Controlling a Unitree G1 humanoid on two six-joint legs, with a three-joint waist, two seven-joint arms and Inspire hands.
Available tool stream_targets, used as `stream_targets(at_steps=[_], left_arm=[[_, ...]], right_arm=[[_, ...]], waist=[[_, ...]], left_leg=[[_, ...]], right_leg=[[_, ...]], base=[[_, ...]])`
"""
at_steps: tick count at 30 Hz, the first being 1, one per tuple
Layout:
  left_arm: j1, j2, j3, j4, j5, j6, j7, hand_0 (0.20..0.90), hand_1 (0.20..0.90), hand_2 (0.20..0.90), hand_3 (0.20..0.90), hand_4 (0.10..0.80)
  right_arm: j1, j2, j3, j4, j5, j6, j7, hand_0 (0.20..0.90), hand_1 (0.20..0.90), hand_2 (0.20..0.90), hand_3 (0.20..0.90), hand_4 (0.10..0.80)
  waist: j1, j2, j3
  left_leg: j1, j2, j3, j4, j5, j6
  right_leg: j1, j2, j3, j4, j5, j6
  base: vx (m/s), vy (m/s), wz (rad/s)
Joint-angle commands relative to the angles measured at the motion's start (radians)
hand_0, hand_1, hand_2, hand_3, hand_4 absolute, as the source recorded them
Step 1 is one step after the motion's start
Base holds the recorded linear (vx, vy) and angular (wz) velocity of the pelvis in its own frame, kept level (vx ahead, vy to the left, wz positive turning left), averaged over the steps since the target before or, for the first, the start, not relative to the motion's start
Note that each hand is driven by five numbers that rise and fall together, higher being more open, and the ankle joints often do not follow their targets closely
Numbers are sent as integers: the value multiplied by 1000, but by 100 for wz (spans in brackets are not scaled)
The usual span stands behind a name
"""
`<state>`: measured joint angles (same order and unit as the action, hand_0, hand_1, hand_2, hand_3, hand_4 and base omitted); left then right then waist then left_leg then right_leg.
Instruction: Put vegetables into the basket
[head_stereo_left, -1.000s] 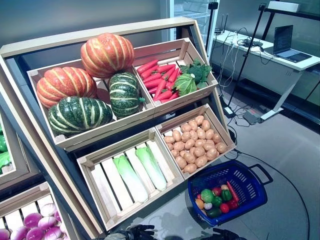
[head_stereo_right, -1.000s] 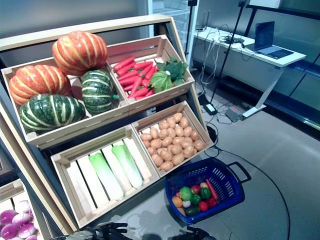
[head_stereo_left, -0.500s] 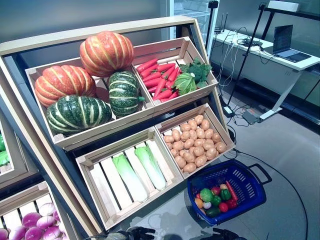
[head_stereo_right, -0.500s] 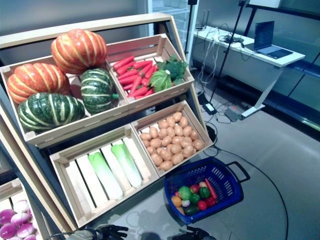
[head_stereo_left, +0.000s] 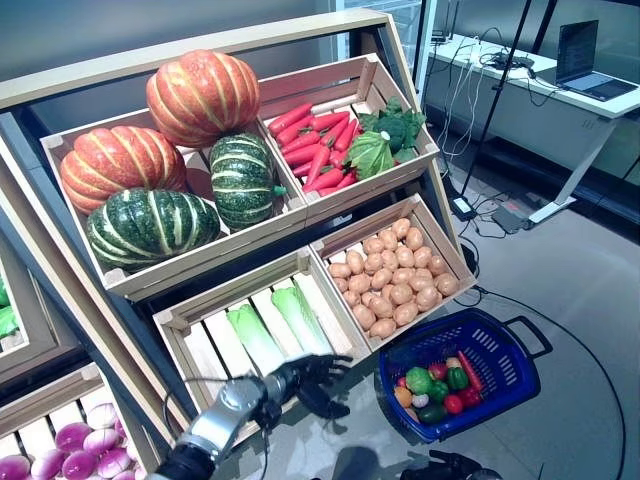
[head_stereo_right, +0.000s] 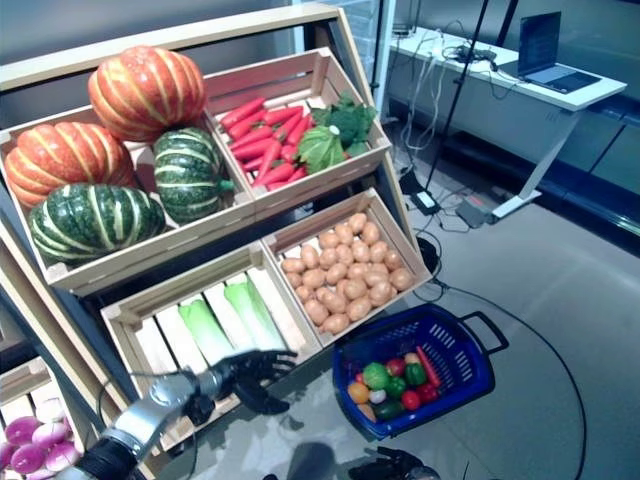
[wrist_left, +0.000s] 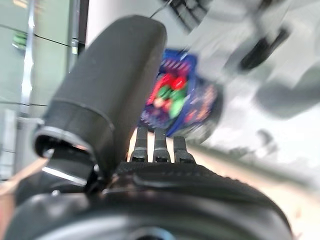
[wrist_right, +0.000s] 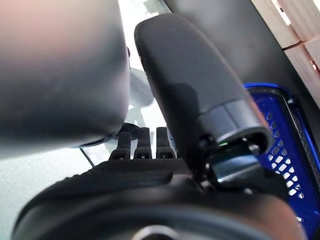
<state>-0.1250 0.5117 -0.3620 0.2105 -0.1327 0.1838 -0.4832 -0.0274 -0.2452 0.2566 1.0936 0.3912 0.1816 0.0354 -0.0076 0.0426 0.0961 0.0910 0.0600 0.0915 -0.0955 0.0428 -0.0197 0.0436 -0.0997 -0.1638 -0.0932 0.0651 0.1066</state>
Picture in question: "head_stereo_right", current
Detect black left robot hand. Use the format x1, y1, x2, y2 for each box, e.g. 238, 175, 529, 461
212, 349, 300, 416

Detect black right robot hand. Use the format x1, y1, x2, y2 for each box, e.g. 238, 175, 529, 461
348, 446, 441, 480

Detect blue plastic shopping basket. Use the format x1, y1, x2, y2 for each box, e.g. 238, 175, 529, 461
332, 302, 496, 441

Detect dark green cucumber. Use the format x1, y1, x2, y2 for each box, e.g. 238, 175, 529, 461
372, 399, 406, 421

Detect green and white leek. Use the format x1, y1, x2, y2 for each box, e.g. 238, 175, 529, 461
223, 279, 289, 351
178, 299, 236, 366

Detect light green round vegetable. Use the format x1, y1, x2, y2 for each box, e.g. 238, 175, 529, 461
362, 362, 392, 392

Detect long red chili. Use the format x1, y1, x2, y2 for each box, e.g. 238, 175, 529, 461
415, 345, 442, 389

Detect wooden crate with leeks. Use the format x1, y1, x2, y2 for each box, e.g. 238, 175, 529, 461
99, 242, 324, 451

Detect wooden crate with pumpkins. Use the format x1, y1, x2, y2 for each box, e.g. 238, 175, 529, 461
0, 104, 259, 296

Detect wooden crate with potatoes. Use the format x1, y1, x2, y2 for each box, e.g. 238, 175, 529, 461
260, 187, 434, 349

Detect pale white onion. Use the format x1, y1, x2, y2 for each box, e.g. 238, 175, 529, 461
34, 398, 66, 424

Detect wooden crate with carrots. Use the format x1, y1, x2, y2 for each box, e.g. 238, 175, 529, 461
202, 47, 394, 216

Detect green striped pumpkin with stem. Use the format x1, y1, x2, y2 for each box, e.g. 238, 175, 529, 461
152, 127, 236, 225

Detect black round base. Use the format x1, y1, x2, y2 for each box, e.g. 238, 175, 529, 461
417, 237, 441, 276

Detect wide green striped pumpkin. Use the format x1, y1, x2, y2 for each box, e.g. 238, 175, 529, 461
28, 183, 167, 266

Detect light green lettuce head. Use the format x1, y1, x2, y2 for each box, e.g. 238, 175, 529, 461
294, 124, 347, 175

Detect black power adapter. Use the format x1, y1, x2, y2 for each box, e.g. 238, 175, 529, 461
410, 189, 441, 216

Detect grey power strip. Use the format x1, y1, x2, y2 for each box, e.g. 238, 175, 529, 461
455, 197, 494, 229

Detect dark green leafy vegetable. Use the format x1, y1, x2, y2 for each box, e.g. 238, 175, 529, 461
310, 92, 377, 157

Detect flat orange striped pumpkin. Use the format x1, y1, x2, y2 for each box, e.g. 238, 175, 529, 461
3, 121, 137, 209

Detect large round orange pumpkin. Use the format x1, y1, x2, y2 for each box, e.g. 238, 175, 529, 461
87, 45, 209, 144

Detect black tripod pole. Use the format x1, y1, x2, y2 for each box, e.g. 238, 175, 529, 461
424, 0, 491, 191

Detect black device on desk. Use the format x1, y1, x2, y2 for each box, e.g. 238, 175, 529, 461
452, 44, 499, 64

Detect white desk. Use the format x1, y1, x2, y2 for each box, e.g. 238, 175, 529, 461
389, 27, 629, 224

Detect dark open laptop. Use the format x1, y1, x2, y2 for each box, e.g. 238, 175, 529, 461
517, 10, 601, 95

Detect black basket handle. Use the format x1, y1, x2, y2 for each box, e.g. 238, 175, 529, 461
459, 310, 510, 356

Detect long black floor cable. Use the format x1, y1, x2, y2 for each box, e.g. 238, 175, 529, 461
414, 227, 587, 480

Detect white hanging cables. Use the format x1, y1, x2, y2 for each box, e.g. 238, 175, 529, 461
404, 29, 451, 151

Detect wooden display shelf frame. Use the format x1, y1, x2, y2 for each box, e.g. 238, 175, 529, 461
0, 0, 436, 480

